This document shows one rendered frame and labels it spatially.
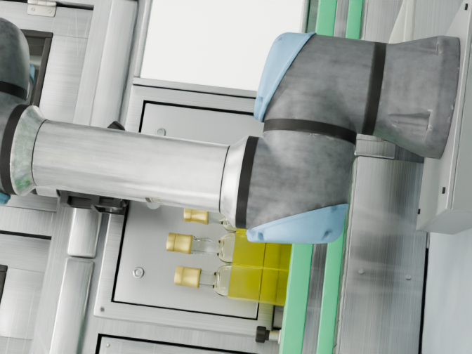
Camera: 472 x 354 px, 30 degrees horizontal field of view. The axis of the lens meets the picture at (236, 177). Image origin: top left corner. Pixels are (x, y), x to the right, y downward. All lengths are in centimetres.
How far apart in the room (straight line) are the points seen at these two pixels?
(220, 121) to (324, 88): 73
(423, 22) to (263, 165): 42
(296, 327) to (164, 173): 45
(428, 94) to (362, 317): 48
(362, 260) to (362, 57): 45
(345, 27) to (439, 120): 64
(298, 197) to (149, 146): 19
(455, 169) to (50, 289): 97
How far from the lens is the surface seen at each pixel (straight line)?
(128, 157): 107
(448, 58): 106
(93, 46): 188
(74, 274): 173
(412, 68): 106
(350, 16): 167
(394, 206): 144
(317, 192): 104
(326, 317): 142
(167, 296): 169
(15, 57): 115
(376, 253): 142
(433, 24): 136
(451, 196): 100
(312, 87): 105
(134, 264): 171
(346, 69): 106
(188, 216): 157
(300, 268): 143
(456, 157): 101
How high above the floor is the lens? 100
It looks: 3 degrees up
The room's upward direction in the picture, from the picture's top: 83 degrees counter-clockwise
